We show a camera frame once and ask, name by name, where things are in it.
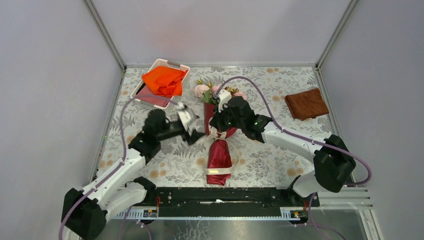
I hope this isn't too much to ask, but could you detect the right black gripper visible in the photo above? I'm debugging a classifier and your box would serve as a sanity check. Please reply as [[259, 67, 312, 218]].
[[209, 102, 244, 133]]

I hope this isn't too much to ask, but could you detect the dark red wrapping paper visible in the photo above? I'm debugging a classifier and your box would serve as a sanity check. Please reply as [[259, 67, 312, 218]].
[[203, 103, 237, 186]]

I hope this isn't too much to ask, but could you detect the pink fake flower bunch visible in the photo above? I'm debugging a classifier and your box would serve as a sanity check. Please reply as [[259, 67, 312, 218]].
[[194, 78, 248, 105]]

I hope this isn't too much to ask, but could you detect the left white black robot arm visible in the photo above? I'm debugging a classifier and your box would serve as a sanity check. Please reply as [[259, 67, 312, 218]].
[[58, 106, 205, 240]]

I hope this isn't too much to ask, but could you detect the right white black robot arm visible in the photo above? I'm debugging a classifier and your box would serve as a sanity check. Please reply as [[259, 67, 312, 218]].
[[209, 95, 356, 206]]

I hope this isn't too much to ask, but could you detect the orange folded cloth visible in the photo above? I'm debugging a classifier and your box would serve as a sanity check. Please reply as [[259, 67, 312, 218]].
[[141, 66, 188, 97]]

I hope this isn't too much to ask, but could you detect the white plastic basket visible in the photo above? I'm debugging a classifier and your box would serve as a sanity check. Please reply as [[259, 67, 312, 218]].
[[130, 58, 191, 110]]

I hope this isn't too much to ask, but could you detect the pink paper sheet in basket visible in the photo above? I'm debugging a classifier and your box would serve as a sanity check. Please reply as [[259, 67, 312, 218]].
[[134, 83, 171, 108]]

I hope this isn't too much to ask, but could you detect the brown folded cloth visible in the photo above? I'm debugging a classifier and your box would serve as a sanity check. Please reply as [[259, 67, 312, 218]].
[[284, 88, 329, 121]]

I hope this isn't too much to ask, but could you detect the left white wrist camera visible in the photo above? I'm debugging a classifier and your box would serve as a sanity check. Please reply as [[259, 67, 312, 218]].
[[176, 104, 199, 135]]

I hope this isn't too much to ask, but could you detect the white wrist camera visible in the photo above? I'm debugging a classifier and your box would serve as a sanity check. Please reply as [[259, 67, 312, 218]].
[[176, 104, 199, 135], [217, 89, 233, 113]]

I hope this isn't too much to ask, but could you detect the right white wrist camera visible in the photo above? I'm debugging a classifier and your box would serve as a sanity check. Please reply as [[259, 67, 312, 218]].
[[217, 89, 233, 113]]

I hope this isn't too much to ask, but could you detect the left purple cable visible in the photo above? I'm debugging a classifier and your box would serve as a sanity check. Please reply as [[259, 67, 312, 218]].
[[58, 95, 186, 240]]

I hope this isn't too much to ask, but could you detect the purple cable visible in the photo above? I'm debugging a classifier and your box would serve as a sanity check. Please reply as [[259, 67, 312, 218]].
[[215, 76, 373, 240], [58, 95, 186, 240]]

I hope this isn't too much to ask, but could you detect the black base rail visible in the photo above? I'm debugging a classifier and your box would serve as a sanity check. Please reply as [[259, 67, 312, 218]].
[[135, 187, 320, 218]]

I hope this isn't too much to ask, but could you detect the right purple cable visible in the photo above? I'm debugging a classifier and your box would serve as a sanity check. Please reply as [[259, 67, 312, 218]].
[[215, 76, 373, 240]]

